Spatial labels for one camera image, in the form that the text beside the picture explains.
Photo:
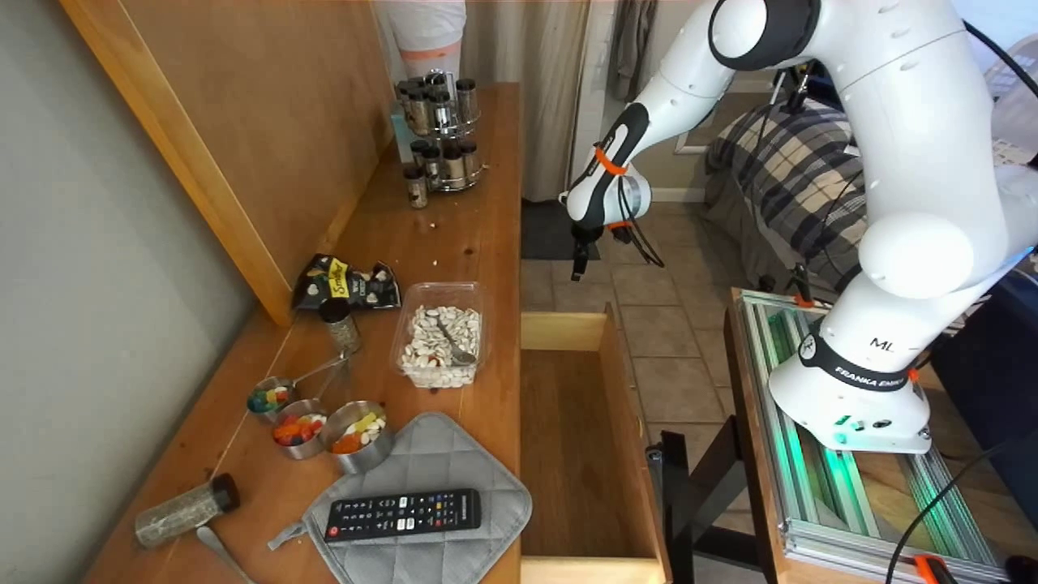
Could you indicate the grey metal utensil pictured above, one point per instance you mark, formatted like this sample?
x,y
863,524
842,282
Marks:
x,y
457,348

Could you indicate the small spice jar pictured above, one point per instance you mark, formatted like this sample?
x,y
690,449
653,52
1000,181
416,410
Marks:
x,y
416,187

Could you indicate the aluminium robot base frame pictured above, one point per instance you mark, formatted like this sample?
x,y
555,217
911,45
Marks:
x,y
821,487

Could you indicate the glass shaker jar black cap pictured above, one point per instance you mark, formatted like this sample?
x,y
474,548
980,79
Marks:
x,y
180,515

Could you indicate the small jar dark lid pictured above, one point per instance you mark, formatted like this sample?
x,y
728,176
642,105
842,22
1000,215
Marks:
x,y
346,330

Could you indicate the dark blue upholstered furniture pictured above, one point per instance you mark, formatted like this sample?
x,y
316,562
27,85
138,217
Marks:
x,y
994,368

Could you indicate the black remote control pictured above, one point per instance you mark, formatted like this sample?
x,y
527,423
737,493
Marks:
x,y
401,515

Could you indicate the orange zip tie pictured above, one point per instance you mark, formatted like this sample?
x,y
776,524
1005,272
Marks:
x,y
609,163
620,226

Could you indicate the plastic container of white beans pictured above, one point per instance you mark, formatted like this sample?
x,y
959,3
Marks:
x,y
431,345

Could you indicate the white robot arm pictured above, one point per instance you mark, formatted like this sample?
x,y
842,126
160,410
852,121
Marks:
x,y
920,139

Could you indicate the plaid blanket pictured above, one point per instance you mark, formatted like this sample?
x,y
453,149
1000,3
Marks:
x,y
790,182

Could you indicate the black yellow snack bag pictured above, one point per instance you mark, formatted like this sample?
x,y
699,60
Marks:
x,y
326,285

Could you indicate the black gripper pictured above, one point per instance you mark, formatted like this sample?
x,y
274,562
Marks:
x,y
586,243

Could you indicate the grey quilted pot holder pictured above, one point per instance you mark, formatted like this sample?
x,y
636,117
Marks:
x,y
455,454

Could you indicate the black robot cart frame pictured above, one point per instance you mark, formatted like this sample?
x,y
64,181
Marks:
x,y
690,497

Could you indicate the steel measuring cup red contents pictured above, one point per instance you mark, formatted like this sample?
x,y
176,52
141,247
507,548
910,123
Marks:
x,y
297,428

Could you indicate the spice rack with jars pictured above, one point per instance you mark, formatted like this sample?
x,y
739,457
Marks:
x,y
440,139

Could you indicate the grey hanging cloth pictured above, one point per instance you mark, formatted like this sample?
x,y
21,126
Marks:
x,y
633,44

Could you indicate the small steel measuring cup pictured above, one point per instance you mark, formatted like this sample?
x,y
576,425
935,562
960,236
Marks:
x,y
270,396

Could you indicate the wide empty wooden drawer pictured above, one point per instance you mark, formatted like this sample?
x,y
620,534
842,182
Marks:
x,y
572,454

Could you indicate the large wooden board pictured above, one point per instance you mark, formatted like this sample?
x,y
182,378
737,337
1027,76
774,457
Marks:
x,y
247,107

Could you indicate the beige curtain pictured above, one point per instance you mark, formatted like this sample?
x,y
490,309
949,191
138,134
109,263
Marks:
x,y
539,85

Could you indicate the wooden dresser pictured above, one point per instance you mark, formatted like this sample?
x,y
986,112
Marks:
x,y
466,215

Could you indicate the dark floor mat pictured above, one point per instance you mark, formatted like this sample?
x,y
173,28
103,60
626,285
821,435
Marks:
x,y
546,230

